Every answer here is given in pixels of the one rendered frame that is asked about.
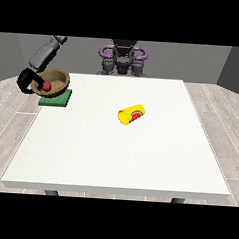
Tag small red ball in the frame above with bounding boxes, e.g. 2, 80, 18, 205
42, 81, 53, 92

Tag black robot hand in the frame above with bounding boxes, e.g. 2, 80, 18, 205
16, 66, 46, 96

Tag grey robot trunk purple rings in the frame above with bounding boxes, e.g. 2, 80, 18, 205
96, 38, 151, 79

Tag brown wooden bowl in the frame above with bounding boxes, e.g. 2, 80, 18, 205
30, 66, 71, 99

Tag dark table leg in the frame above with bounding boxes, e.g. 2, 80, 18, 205
171, 197, 186, 205
44, 189, 60, 197

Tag yellow cup with melon print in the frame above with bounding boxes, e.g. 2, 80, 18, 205
116, 102, 146, 127

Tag green square pad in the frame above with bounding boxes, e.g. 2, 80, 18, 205
37, 87, 73, 109

